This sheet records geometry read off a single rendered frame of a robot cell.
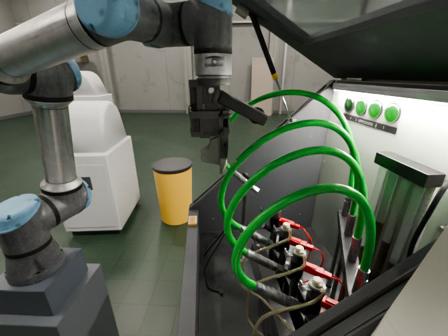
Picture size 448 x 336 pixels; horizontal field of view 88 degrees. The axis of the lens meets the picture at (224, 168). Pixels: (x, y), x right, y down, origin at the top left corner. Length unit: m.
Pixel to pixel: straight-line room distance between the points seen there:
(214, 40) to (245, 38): 9.09
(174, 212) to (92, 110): 1.19
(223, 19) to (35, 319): 0.94
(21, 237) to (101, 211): 1.63
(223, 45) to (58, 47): 0.28
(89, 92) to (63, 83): 5.17
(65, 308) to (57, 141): 0.51
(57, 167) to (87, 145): 1.47
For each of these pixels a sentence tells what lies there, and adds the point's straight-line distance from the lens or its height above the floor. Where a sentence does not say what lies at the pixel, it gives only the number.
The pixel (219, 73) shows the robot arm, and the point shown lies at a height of 1.47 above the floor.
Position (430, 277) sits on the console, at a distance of 0.33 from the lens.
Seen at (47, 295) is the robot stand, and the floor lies 0.88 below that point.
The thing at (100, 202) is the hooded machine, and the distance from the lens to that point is 2.42.
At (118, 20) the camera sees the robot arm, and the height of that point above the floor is 1.54.
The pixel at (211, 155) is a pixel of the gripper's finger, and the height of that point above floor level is 1.30.
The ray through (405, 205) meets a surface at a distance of 0.68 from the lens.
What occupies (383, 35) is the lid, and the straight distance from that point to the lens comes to 0.59.
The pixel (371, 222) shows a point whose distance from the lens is 0.43.
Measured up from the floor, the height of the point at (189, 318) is 0.95.
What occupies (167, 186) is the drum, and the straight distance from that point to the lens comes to 2.30.
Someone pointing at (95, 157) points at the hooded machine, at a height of 0.82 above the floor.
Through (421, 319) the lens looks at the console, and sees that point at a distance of 0.34.
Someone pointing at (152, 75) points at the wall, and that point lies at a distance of 9.99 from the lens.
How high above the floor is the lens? 1.47
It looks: 22 degrees down
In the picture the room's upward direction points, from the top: straight up
